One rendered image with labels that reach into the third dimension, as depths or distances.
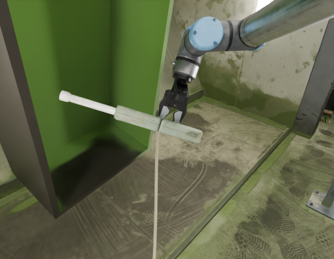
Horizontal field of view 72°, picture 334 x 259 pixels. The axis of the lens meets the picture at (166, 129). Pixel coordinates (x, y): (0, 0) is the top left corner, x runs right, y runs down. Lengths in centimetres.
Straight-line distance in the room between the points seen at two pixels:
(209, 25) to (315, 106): 191
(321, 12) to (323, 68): 190
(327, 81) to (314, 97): 17
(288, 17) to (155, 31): 61
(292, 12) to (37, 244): 156
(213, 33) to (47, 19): 64
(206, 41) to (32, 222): 146
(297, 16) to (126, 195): 144
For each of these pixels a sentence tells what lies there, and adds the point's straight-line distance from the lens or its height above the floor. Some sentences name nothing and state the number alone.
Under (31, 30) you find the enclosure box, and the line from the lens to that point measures 105.
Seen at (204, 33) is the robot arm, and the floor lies 116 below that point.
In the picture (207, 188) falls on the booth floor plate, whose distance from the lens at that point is 174.
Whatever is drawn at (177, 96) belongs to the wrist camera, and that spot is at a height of 98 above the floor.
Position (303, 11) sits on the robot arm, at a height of 124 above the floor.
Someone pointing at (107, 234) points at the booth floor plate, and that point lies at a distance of 153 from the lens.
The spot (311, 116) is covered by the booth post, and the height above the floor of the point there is 24.
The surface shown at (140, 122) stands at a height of 90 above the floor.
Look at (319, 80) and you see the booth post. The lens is 244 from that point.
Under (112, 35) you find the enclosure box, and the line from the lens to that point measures 126.
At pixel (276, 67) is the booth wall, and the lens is 252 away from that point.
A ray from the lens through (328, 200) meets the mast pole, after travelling 193.
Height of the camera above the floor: 128
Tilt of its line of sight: 32 degrees down
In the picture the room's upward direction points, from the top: straight up
